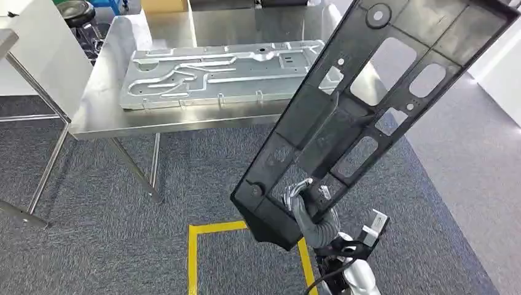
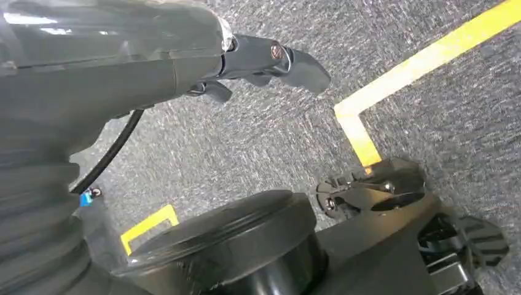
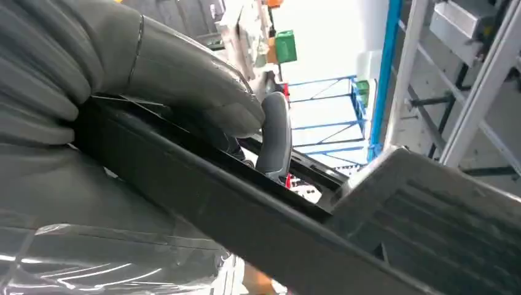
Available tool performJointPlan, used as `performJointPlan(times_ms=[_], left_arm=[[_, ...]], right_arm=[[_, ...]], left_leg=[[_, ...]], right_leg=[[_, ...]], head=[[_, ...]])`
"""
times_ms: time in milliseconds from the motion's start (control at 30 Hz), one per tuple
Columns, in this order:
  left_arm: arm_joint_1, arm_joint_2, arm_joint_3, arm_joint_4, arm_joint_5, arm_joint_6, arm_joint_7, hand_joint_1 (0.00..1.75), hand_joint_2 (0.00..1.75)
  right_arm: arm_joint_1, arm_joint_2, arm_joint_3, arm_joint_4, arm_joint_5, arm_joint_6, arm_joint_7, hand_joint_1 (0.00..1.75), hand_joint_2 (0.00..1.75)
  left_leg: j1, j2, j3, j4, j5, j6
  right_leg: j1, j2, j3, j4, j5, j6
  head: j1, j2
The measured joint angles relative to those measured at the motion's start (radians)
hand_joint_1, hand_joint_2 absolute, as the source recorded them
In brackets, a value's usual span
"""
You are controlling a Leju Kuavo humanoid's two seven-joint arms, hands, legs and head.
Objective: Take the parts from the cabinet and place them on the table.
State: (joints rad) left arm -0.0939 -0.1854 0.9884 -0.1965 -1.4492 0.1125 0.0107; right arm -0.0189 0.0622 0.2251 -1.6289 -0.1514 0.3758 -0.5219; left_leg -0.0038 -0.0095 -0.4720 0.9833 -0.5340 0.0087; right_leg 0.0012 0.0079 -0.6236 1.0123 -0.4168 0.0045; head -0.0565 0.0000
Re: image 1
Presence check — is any white table with metal legs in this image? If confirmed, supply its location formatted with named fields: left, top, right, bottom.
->
left=0, top=0, right=95, bottom=229

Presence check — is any long black plastic panel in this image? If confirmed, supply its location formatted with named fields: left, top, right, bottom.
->
left=230, top=0, right=521, bottom=252

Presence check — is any blue frame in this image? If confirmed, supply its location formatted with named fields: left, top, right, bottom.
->
left=87, top=0, right=129, bottom=15

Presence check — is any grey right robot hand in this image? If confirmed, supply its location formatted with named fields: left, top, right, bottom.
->
left=281, top=178, right=342, bottom=249

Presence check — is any yellow floor tape square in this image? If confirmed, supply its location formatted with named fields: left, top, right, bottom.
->
left=187, top=220, right=319, bottom=295

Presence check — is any stamped silver metal panel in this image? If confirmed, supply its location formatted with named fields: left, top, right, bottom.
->
left=119, top=39, right=345, bottom=111

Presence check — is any black round stool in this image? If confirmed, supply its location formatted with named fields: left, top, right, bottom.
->
left=55, top=0, right=107, bottom=62

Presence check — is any cardboard box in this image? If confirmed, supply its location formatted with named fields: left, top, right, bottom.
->
left=140, top=0, right=190, bottom=14

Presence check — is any stainless steel table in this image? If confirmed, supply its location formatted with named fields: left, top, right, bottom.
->
left=67, top=0, right=388, bottom=205

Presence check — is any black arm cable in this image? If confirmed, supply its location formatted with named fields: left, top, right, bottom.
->
left=303, top=258, right=359, bottom=295

